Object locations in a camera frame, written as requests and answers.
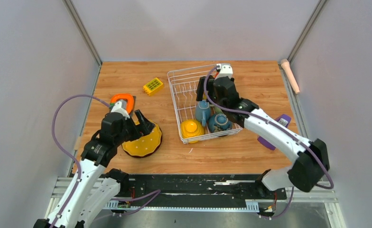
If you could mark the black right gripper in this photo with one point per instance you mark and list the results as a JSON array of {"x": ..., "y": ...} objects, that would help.
[{"x": 199, "y": 92}]

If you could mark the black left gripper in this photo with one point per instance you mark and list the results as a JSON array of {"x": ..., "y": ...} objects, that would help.
[{"x": 145, "y": 127}]

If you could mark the yellow dotted plate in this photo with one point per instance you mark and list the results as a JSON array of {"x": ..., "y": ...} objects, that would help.
[{"x": 146, "y": 145}]

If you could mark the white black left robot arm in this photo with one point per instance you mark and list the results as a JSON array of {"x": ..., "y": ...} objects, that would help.
[{"x": 78, "y": 207}]

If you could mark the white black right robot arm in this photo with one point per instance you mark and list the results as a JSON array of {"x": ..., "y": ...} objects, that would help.
[{"x": 309, "y": 158}]

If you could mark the blue dotted mug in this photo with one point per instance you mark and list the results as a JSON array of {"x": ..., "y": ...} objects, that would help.
[{"x": 202, "y": 112}]

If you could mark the light green mug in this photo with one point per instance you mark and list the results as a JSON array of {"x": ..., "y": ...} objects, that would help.
[{"x": 217, "y": 110}]

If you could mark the dark blue floral bowl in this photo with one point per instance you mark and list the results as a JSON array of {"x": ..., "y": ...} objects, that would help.
[{"x": 218, "y": 123}]

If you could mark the yellow ribbed bowl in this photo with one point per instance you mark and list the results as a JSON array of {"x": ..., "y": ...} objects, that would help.
[{"x": 192, "y": 131}]

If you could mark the yellow toy block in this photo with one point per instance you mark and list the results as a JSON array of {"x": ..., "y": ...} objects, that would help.
[{"x": 153, "y": 86}]

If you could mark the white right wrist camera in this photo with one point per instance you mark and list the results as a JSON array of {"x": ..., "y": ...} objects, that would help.
[{"x": 224, "y": 70}]

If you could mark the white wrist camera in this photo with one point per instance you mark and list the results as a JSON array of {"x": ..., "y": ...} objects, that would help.
[
  {"x": 224, "y": 70},
  {"x": 120, "y": 107}
]

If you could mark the orange handle toy on pad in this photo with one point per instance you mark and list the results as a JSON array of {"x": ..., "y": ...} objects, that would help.
[{"x": 128, "y": 97}]

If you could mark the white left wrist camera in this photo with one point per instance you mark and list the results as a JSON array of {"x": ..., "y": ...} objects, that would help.
[{"x": 120, "y": 107}]

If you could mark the white wire dish rack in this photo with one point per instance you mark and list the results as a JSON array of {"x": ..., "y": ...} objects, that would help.
[{"x": 183, "y": 84}]

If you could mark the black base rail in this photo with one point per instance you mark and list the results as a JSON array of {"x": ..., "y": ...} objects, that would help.
[{"x": 211, "y": 193}]

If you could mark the pink cylinder handle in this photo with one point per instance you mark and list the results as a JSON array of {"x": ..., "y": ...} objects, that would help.
[{"x": 285, "y": 64}]

